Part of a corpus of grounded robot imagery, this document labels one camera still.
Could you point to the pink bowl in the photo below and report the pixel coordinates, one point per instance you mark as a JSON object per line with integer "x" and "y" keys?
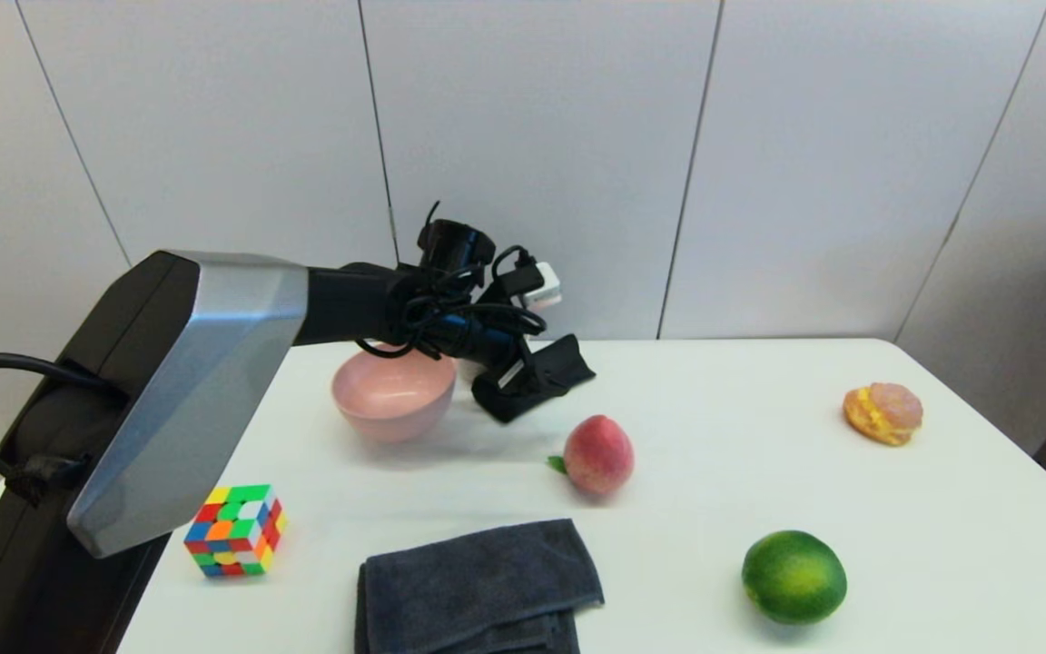
{"x": 391, "y": 400}

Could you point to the cream puff pastry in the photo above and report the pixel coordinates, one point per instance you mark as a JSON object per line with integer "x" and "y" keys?
{"x": 882, "y": 413}

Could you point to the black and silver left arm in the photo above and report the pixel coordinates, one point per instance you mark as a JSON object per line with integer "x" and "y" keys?
{"x": 187, "y": 381}

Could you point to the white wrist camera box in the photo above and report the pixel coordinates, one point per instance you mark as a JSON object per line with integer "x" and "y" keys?
{"x": 546, "y": 286}

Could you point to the multicoloured puzzle cube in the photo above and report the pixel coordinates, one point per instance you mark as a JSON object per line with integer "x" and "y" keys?
{"x": 234, "y": 531}

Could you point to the black glasses case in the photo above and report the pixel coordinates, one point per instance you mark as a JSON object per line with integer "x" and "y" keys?
{"x": 564, "y": 363}

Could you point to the dark grey folded towel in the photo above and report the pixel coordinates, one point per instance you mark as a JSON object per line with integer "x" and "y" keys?
{"x": 478, "y": 581}

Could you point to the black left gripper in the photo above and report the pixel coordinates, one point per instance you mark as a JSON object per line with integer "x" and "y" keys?
{"x": 500, "y": 359}

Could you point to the green lime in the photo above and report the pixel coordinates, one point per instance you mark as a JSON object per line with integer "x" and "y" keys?
{"x": 794, "y": 577}

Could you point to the pink peach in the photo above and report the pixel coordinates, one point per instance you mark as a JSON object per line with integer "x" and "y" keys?
{"x": 597, "y": 454}

